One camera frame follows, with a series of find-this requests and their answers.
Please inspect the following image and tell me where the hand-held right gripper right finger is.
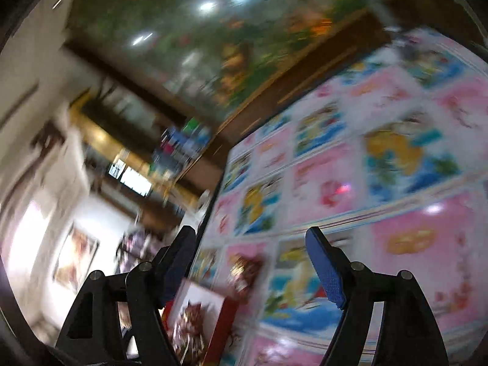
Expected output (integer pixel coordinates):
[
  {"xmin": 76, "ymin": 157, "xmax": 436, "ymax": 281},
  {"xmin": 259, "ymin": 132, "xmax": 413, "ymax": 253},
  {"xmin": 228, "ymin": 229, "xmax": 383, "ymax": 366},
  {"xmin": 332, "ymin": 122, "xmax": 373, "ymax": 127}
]
[{"xmin": 305, "ymin": 226, "xmax": 449, "ymax": 366}]

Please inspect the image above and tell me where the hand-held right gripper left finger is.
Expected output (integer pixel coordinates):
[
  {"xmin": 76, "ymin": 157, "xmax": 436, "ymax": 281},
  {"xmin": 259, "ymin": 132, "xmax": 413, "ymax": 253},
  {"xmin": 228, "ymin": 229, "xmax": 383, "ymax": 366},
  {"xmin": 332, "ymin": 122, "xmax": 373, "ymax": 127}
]
[{"xmin": 55, "ymin": 225, "xmax": 197, "ymax": 366}]

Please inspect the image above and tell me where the heap of brown snack packets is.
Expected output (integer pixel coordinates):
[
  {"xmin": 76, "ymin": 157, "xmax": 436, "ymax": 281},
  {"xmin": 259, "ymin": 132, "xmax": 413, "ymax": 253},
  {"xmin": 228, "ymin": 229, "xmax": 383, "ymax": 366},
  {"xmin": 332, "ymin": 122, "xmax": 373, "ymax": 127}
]
[{"xmin": 171, "ymin": 300, "xmax": 210, "ymax": 364}]

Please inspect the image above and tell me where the pile of red snack packets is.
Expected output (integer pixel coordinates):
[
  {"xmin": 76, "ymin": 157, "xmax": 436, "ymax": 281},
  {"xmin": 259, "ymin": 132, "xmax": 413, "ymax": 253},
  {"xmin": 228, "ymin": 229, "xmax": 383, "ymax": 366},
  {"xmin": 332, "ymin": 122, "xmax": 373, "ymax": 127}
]
[{"xmin": 227, "ymin": 253, "xmax": 266, "ymax": 300}]

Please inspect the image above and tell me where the red rimmed white box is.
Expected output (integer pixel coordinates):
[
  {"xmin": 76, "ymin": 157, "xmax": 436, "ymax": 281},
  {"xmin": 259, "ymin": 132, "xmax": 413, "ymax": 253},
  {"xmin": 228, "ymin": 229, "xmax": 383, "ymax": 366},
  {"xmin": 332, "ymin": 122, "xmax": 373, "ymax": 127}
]
[{"xmin": 162, "ymin": 278, "xmax": 239, "ymax": 366}]

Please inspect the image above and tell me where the dining table with purple cloth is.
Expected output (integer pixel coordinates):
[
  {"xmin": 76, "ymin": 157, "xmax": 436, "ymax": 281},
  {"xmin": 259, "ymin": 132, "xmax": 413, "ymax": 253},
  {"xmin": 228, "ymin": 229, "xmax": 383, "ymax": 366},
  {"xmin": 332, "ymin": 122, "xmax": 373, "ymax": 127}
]
[{"xmin": 115, "ymin": 230, "xmax": 161, "ymax": 274}]

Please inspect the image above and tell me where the white round container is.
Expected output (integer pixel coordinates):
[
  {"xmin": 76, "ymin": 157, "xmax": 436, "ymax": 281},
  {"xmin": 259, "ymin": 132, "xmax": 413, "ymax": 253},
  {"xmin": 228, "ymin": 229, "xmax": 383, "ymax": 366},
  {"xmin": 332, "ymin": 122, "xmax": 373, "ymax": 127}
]
[{"xmin": 196, "ymin": 190, "xmax": 213, "ymax": 215}]

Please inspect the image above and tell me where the wooden sideboard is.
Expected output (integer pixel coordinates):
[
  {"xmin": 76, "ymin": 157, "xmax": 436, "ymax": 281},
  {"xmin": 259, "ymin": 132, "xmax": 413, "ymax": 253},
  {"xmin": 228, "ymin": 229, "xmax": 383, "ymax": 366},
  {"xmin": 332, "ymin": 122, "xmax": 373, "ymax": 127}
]
[{"xmin": 168, "ymin": 137, "xmax": 234, "ymax": 218}]

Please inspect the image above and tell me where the printed cartoon blanket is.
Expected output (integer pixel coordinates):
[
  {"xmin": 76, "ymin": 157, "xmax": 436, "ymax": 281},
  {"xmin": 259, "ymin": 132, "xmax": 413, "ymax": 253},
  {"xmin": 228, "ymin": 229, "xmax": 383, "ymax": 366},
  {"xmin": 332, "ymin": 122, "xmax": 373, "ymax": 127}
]
[{"xmin": 187, "ymin": 27, "xmax": 488, "ymax": 366}]

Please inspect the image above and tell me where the group of blue bottles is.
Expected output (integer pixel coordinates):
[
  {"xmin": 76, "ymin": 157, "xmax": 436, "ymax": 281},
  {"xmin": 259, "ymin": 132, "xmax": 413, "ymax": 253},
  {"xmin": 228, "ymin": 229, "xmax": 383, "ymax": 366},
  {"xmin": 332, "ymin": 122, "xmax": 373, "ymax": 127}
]
[{"xmin": 150, "ymin": 117, "xmax": 213, "ymax": 177}]

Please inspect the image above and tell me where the gold framed display cabinet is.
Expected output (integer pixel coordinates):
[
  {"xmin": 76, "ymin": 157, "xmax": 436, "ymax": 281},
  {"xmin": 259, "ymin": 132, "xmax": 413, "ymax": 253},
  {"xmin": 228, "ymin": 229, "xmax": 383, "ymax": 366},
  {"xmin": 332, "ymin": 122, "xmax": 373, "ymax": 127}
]
[{"xmin": 72, "ymin": 95, "xmax": 184, "ymax": 207}]

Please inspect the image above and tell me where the wooden ceiling ornament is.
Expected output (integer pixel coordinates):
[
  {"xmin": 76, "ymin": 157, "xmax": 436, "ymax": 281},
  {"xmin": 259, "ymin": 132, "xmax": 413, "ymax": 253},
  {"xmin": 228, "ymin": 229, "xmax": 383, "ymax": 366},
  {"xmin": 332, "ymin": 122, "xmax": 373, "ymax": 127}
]
[{"xmin": 32, "ymin": 121, "xmax": 66, "ymax": 154}]

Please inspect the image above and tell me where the framed wall picture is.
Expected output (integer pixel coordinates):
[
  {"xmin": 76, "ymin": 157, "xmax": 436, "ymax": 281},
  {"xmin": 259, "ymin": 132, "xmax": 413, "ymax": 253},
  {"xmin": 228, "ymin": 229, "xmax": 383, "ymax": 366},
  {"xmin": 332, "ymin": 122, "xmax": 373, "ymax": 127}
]
[{"xmin": 52, "ymin": 224, "xmax": 100, "ymax": 295}]

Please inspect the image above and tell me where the large landscape wall painting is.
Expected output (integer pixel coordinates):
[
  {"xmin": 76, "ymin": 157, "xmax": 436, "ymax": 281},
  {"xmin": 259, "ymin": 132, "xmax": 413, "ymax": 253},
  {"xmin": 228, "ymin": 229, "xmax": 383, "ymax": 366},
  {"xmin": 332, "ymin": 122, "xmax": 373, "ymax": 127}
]
[{"xmin": 65, "ymin": 0, "xmax": 420, "ymax": 123}]

